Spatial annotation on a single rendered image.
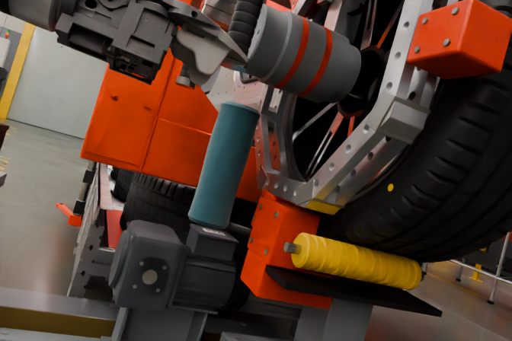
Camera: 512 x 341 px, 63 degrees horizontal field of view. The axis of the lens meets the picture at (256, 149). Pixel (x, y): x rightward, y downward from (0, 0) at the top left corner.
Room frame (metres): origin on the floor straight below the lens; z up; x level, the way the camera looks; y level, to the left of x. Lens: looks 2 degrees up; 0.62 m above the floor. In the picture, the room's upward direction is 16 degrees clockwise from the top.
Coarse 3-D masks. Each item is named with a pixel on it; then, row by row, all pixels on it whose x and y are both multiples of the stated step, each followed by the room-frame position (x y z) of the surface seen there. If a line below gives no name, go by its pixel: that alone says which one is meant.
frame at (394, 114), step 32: (416, 0) 0.57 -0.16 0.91; (448, 0) 0.57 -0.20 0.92; (384, 96) 0.58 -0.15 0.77; (416, 96) 0.58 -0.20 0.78; (256, 128) 1.03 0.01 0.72; (384, 128) 0.57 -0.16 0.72; (416, 128) 0.58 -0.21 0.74; (256, 160) 0.97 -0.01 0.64; (352, 160) 0.62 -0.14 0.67; (384, 160) 0.62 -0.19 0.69; (288, 192) 0.77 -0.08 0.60; (320, 192) 0.68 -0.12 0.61; (352, 192) 0.68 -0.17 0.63
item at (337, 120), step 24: (384, 0) 0.87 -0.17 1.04; (360, 24) 1.01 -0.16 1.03; (384, 24) 1.01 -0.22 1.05; (360, 48) 0.87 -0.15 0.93; (384, 48) 0.81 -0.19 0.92; (360, 72) 0.91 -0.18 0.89; (384, 72) 0.78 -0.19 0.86; (360, 96) 0.90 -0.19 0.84; (432, 96) 0.61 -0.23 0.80; (312, 120) 0.99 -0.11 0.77; (336, 120) 0.89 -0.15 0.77; (360, 120) 0.83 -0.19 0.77; (312, 144) 1.05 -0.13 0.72; (336, 144) 0.89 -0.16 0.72; (408, 144) 0.64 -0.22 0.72; (312, 168) 0.94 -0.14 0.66; (384, 168) 0.67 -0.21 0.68; (360, 192) 0.72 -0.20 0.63
